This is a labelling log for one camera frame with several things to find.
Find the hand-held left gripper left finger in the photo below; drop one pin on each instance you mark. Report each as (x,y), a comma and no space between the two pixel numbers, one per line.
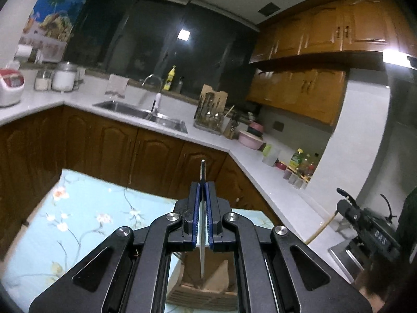
(196,215)

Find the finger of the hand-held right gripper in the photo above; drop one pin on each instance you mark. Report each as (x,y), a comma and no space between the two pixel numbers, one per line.
(347,210)
(346,195)

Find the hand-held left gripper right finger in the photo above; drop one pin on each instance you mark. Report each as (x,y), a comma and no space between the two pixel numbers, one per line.
(210,215)

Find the wooden utensil holder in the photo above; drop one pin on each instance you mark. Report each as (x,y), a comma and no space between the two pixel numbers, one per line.
(216,288)

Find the person's right forearm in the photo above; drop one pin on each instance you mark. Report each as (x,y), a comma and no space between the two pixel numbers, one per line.
(374,283)

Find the dark sauce bottle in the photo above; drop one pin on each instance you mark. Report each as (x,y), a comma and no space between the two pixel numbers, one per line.
(312,166)

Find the row of seasoning jars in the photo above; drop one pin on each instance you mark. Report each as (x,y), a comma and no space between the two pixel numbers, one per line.
(295,178)

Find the yellow cooking oil bottle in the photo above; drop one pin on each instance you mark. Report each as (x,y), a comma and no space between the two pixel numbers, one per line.
(297,159)

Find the small red container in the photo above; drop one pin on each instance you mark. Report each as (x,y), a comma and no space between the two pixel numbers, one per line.
(281,165)

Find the pink basin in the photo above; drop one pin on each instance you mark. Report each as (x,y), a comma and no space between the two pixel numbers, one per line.
(249,141)

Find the knife block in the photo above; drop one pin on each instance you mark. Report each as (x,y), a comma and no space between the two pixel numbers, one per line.
(231,127)

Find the stacked pink and dark bowls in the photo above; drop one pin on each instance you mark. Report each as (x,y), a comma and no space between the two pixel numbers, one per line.
(256,128)

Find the wooden cutlery rack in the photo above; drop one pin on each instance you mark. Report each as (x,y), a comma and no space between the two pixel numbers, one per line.
(211,104)

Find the floral light blue tablecloth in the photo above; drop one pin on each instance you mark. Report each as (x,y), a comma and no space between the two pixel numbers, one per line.
(81,215)

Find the wooden base cabinets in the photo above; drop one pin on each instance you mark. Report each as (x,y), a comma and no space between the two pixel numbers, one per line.
(97,150)

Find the stainless steel sink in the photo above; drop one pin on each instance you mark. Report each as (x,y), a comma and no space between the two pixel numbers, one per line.
(136,112)

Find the chrome faucet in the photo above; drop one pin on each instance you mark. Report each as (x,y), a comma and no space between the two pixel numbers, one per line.
(157,99)

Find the yellow dish soap bottle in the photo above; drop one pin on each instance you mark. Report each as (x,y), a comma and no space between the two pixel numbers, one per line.
(169,78)

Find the range hood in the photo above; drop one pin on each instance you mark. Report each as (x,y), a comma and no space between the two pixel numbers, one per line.
(399,57)

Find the hanging dishcloth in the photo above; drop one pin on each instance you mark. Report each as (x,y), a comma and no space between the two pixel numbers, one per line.
(116,86)

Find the wooden upper cabinets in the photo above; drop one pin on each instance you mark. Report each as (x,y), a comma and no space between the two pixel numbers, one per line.
(325,32)

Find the dark window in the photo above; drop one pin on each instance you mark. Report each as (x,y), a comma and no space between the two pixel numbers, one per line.
(146,39)

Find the large glass jar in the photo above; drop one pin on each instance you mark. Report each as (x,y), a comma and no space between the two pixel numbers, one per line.
(64,78)

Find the ceiling vent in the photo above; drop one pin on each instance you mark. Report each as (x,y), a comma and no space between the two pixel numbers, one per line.
(269,8)

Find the small glass jar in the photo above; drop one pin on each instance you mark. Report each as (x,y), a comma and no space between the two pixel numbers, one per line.
(43,81)

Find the white and red rice cooker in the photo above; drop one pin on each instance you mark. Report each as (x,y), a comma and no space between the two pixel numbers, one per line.
(9,86)

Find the white paper towel roll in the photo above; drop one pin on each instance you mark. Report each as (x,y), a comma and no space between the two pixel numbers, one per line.
(23,52)

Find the wall socket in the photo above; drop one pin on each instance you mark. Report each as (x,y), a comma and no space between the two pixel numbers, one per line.
(278,126)

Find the palm tree wall poster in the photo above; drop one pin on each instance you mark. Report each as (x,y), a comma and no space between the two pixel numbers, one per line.
(57,19)

